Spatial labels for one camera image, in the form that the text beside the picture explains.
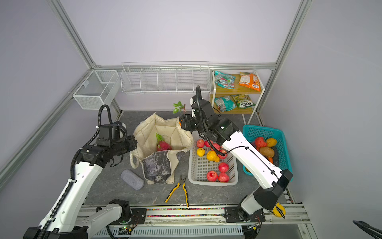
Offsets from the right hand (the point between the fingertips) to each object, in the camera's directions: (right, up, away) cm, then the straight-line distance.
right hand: (184, 120), depth 68 cm
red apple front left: (+14, -31, +13) cm, 36 cm away
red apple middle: (+21, -27, +16) cm, 38 cm away
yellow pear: (+15, -21, +21) cm, 33 cm away
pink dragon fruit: (-16, -15, +23) cm, 32 cm away
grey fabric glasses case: (-30, -34, +14) cm, 47 cm away
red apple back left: (+8, -14, +28) cm, 32 cm away
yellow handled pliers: (-3, -35, +16) cm, 39 cm away
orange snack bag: (+37, +24, +18) cm, 48 cm away
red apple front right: (+20, -31, +12) cm, 39 cm away
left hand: (-24, -12, +5) cm, 27 cm away
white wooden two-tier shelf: (+35, +21, +39) cm, 56 cm away
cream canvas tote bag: (-14, -23, +6) cm, 28 cm away
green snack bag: (+37, +14, +33) cm, 52 cm away
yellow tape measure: (+46, -46, +6) cm, 65 cm away
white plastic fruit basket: (+7, -28, +22) cm, 36 cm away
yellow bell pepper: (+53, -14, +25) cm, 61 cm away
